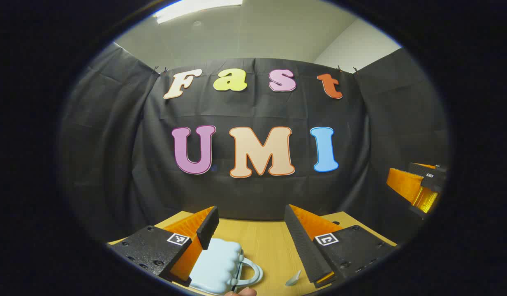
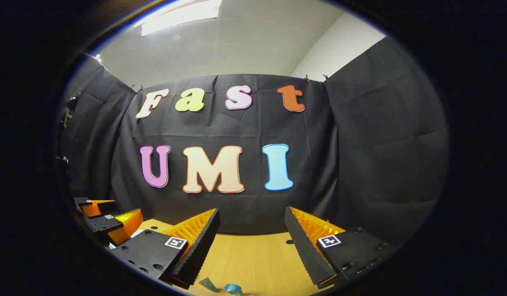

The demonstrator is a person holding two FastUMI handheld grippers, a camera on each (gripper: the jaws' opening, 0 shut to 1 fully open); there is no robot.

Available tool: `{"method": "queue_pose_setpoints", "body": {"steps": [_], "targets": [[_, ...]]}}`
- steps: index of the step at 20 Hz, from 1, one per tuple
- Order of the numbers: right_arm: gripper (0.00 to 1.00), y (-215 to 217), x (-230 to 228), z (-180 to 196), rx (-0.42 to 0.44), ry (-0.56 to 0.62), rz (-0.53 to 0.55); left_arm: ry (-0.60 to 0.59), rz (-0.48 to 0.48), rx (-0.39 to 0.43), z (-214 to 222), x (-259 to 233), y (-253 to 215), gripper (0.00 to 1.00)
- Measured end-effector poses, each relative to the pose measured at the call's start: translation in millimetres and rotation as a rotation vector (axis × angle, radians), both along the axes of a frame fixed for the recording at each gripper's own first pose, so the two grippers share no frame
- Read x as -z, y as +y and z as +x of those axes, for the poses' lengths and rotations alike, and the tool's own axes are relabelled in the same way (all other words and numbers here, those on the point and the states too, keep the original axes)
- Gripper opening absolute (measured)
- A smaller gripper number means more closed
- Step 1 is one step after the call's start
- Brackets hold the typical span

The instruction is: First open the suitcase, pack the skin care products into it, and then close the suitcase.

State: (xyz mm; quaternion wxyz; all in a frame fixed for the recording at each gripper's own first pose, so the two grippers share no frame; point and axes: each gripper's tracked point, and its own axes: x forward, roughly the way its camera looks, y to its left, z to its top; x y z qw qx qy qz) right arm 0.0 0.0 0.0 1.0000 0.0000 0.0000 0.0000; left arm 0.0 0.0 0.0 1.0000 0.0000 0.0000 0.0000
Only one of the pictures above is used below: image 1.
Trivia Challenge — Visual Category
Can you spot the ceiling light panel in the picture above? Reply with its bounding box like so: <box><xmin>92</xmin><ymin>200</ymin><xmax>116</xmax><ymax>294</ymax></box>
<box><xmin>153</xmin><ymin>0</ymin><xmax>243</xmax><ymax>24</ymax></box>

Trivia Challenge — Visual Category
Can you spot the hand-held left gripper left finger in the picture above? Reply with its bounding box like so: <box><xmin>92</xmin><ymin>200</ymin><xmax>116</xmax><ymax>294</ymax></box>
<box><xmin>107</xmin><ymin>206</ymin><xmax>220</xmax><ymax>287</ymax></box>

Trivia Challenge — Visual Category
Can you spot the light blue suitcase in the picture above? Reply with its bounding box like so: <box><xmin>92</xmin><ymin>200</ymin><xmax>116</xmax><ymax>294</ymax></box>
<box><xmin>189</xmin><ymin>238</ymin><xmax>264</xmax><ymax>296</ymax></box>

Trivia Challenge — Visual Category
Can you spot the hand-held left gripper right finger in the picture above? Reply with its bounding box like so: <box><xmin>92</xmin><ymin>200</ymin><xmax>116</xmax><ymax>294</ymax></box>
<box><xmin>284</xmin><ymin>204</ymin><xmax>398</xmax><ymax>288</ymax></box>

